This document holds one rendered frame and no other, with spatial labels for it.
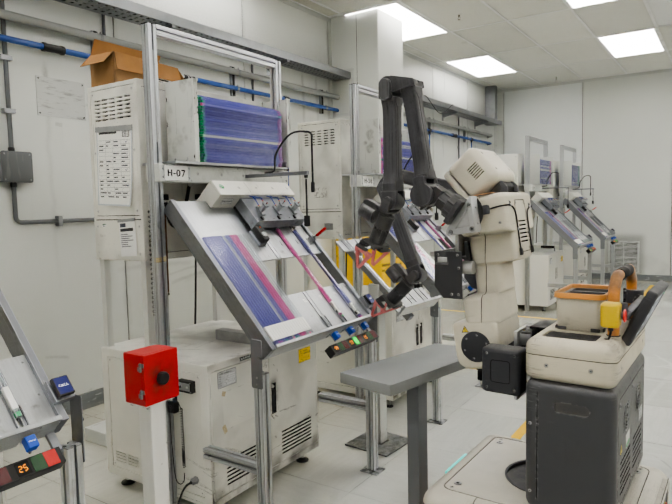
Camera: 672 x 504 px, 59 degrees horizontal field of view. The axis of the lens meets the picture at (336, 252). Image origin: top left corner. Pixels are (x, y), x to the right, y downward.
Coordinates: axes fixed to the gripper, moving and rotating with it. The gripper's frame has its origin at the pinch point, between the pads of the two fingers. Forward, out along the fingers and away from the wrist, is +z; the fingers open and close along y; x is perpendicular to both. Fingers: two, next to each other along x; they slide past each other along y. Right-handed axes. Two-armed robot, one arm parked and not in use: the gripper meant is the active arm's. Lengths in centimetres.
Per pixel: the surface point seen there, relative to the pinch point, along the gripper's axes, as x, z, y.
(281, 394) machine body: 0, 53, 18
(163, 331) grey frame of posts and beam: -39, 44, 64
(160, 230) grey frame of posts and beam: -68, 18, 62
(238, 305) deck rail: -23, 8, 60
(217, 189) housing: -72, 0, 41
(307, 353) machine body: -10.4, 44.0, -1.5
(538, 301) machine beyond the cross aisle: 12, 86, -439
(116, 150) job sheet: -109, 14, 61
